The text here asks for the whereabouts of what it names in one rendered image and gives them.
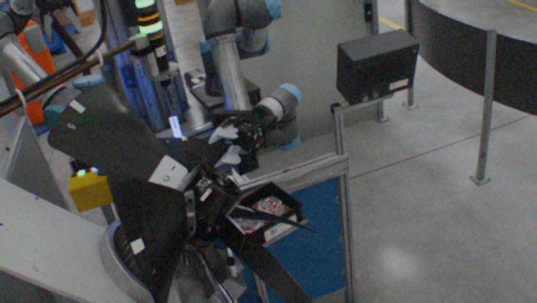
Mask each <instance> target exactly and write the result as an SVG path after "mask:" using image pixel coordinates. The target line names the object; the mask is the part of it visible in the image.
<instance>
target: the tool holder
mask: <svg viewBox="0 0 537 303"><path fill-rule="evenodd" d="M130 40H131V41H133V46H132V47H130V48H129V49H130V52H131V55H132V56H136V57H139V60H140V62H141V65H142V69H143V72H144V76H146V77H147V80H148V81H150V82H162V81H165V80H168V79H170V78H171V77H173V76H174V75H176V74H177V73H178V72H179V66H178V64H176V63H174V62H169V64H170V69H169V70H167V71H164V72H160V73H159V71H158V68H157V64H156V61H155V58H154V51H155V50H154V46H153V45H150V44H149V42H148V38H147V35H140V36H138V37H136V38H133V37H131V38H129V39H127V42H128V41H130Z"/></svg>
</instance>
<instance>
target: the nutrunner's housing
mask: <svg viewBox="0 0 537 303"><path fill-rule="evenodd" d="M163 39H164V37H163V36H162V37H160V38H158V39H155V40H149V44H150V45H153V46H154V50H155V51H154V58H155V61H156V64H157V68H158V71H159V73H160V72H164V71H167V70H169V69H170V64H169V61H168V58H167V56H168V55H167V51H166V48H165V44H164V41H163ZM171 83H172V80H171V79H168V80H165V81H162V82H160V85H161V87H168V85H170V84H171Z"/></svg>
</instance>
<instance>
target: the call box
mask: <svg viewBox="0 0 537 303"><path fill-rule="evenodd" d="M92 169H93V168H91V172H89V173H86V172H85V170H84V172H83V175H79V172H77V176H76V177H72V176H71V175H70V179H69V186H68V188H69V193H70V196H71V199H72V200H73V202H74V204H75V206H76V208H77V210H78V212H79V213H81V212H84V211H87V210H90V209H95V208H98V207H100V206H103V205H106V204H111V203H113V200H112V197H111V194H110V192H109V188H108V185H107V181H106V178H107V175H101V174H100V173H99V171H96V170H95V171H93V170H92Z"/></svg>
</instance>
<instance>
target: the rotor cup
mask: <svg viewBox="0 0 537 303"><path fill-rule="evenodd" d="M216 178H220V179H222V181H223V182H224V184H223V185H222V184H220V183H219V182H218V181H217V180H216ZM208 188H210V189H211V190H212V191H211V192H210V193H209V194H208V196H207V197H206V198H205V199H204V201H202V200H201V197H202V196H203V195H204V194H205V192H206V191H207V190H208ZM190 189H192V190H193V192H194V200H195V217H196V231H195V233H194V234H193V235H192V236H191V237H190V238H189V239H188V240H187V242H189V243H191V244H193V245H198V246H210V245H212V244H213V243H214V242H215V241H216V240H217V239H218V230H217V228H216V227H215V225H219V224H220V222H221V218H222V213H224V214H227V215H229V214H230V213H231V212H232V210H233V209H235V208H236V206H237V205H238V204H239V203H240V202H241V200H242V198H243V195H242V192H241V190H240V188H239V187H238V185H237V184H236V183H235V182H234V180H233V179H232V178H231V177H230V176H229V175H227V174H226V173H225V172H223V171H222V170H221V169H219V168H217V167H215V166H213V165H211V164H208V163H199V164H198V165H197V166H196V168H195V169H194V171H193V172H192V173H191V174H190V176H189V177H188V178H186V180H185V181H184V182H183V184H182V185H181V186H180V187H179V189H178V190H179V191H181V192H183V194H184V193H185V192H187V191H188V190H190ZM236 203H238V204H237V205H236V206H235V208H233V209H232V210H231V212H230V213H228V212H229V210H230V209H231V208H232V207H233V206H234V205H235V204H236Z"/></svg>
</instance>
